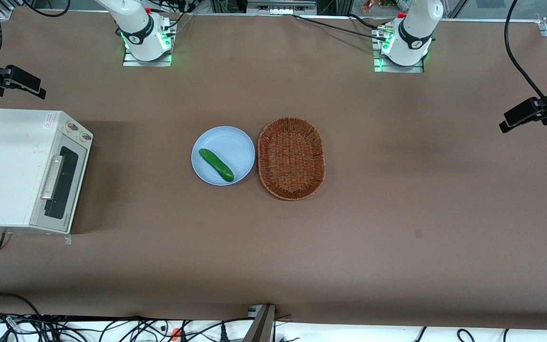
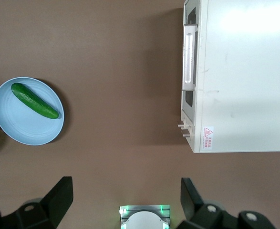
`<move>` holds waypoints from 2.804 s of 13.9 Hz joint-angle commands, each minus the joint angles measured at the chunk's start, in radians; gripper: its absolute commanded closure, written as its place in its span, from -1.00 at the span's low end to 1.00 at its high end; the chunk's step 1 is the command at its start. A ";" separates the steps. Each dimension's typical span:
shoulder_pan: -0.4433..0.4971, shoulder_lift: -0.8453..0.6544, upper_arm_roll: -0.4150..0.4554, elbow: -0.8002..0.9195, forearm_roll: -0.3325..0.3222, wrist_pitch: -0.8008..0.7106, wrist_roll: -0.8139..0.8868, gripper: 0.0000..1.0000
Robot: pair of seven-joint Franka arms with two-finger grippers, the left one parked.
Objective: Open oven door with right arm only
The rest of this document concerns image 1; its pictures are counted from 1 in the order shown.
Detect silver oven door handle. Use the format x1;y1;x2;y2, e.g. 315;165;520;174
40;155;66;200

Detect oven door with glass window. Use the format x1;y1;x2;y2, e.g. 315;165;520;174
30;142;90;234

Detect white toaster oven body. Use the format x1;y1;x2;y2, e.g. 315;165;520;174
0;108;94;235

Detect green cucumber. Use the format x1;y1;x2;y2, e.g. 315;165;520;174
198;148;235;182

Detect light blue round plate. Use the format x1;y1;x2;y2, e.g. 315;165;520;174
191;125;256;186

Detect brown woven wicker basket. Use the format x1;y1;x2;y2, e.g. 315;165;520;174
257;117;326;201

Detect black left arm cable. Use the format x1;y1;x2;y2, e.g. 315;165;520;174
504;0;547;116

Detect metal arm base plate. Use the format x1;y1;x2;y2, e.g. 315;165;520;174
374;28;425;73
122;24;174;67

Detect short black table cable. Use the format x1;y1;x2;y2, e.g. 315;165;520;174
349;13;389;28

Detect long black table cable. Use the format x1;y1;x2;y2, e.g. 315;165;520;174
292;14;388;41

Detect black curved floor cable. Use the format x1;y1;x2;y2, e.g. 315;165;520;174
0;292;42;317

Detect grey camera stand post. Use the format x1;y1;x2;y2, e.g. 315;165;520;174
242;304;277;342

